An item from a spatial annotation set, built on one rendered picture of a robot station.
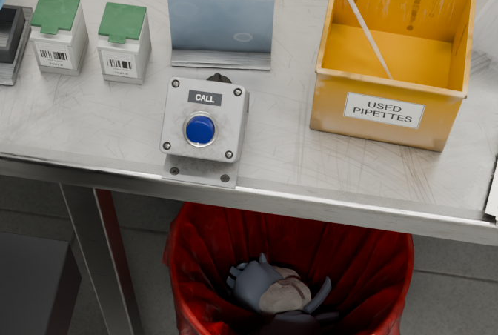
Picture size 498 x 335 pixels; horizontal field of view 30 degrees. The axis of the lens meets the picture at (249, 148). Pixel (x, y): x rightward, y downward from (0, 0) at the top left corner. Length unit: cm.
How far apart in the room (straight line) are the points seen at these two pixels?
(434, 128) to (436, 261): 98
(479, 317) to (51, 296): 117
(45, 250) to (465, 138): 41
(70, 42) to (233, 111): 18
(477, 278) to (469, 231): 95
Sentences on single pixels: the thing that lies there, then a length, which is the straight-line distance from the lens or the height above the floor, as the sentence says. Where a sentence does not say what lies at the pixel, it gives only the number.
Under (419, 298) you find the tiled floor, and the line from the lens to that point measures 180.
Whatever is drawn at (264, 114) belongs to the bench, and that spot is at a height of 88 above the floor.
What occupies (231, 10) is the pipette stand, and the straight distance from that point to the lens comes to 89.
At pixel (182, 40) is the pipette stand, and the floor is 90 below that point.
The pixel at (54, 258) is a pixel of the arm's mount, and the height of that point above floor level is 95.
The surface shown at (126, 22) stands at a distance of 89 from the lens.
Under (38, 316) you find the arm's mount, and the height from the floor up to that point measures 95.
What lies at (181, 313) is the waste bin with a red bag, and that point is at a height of 43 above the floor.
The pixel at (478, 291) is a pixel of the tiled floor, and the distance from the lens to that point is 183.
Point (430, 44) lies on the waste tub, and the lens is 97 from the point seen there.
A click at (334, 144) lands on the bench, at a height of 87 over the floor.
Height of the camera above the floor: 164
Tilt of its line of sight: 59 degrees down
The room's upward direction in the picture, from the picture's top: 2 degrees clockwise
